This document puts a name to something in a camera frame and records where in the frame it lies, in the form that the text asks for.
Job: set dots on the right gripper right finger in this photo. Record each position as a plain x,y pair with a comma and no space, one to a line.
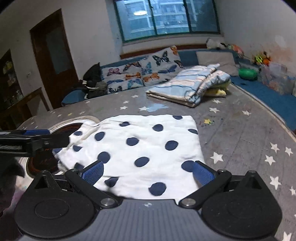
202,173

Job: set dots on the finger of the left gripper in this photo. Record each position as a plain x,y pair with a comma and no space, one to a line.
31,142

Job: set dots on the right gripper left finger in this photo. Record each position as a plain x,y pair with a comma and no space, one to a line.
92,173

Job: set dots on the white navy polka dot garment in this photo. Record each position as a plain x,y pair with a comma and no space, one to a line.
144,157

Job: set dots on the dark wooden cabinet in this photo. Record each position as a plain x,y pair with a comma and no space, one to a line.
14,105

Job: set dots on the grey star tablecloth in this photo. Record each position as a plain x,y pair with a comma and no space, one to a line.
237,133

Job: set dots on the yellow cloth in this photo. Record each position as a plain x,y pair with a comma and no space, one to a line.
219,90

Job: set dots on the folded blue striped blanket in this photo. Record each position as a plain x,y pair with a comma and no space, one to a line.
190,85

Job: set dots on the black bag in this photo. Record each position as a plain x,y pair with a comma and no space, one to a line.
92,84

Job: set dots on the dark wooden door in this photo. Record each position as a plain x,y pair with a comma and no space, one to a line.
53,58

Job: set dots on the blue sofa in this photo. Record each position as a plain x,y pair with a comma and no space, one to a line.
170,76

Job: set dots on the green bowl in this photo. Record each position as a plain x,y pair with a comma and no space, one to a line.
247,74

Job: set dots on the butterfly print pillow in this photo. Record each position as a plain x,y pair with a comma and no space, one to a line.
153,69

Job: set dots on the grey cushion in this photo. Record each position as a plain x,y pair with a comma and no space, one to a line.
224,59

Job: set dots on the colourful toys pile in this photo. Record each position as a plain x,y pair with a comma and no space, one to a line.
262,58

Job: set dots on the plush toys on sofa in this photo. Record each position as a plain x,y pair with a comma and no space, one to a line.
212,44

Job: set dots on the window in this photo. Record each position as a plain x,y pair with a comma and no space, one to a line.
141,19

